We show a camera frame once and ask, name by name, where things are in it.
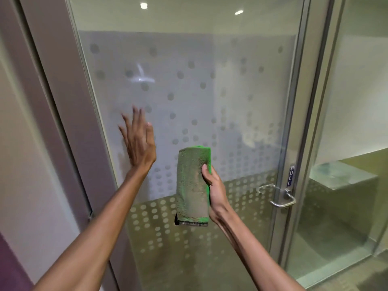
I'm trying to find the person's right hand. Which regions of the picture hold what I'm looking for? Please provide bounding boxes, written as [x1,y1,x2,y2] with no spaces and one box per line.
[201,163,231,223]

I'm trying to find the person's left hand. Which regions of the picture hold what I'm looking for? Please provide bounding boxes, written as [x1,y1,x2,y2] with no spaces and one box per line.
[118,105,157,175]

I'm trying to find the green microfibre cloth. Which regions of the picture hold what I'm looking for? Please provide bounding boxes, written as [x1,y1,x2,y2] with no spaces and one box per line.
[173,145,212,227]

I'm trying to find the person's right forearm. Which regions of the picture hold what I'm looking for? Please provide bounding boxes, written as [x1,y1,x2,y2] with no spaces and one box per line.
[209,206,305,291]

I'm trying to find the person's left forearm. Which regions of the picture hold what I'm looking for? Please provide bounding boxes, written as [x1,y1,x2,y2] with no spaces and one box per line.
[32,166,152,291]

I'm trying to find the blue pull sign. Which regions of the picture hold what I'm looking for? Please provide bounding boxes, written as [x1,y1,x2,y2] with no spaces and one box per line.
[286,162,296,188]

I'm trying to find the silver door handle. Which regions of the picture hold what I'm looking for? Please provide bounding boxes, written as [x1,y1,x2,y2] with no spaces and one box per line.
[256,183,297,209]

